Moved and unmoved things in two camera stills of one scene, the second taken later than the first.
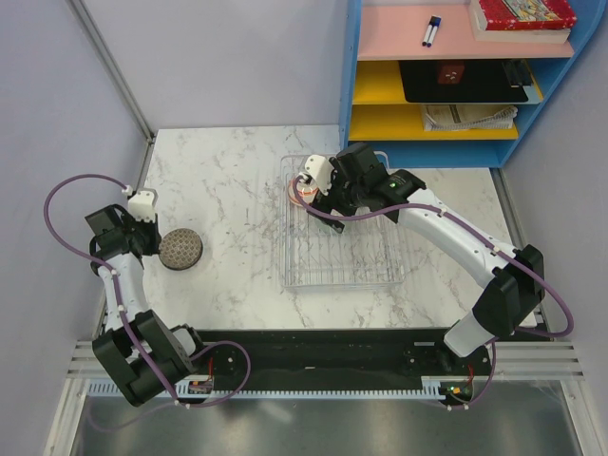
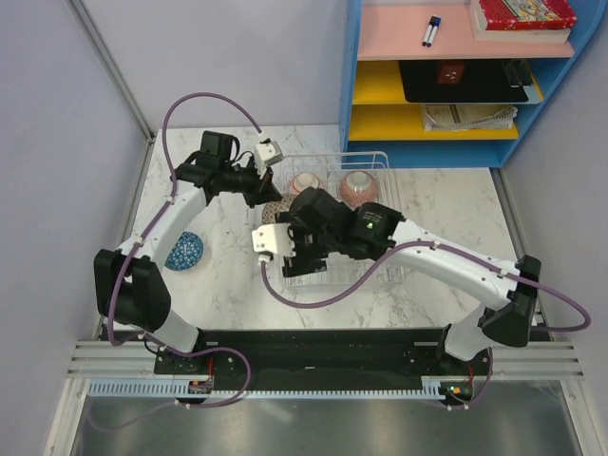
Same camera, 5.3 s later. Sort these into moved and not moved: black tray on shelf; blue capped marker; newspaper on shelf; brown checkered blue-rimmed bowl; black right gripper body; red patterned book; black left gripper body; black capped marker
Moved: brown checkered blue-rimmed bowl; black right gripper body; black left gripper body
Not moved: black capped marker; newspaper on shelf; blue capped marker; red patterned book; black tray on shelf
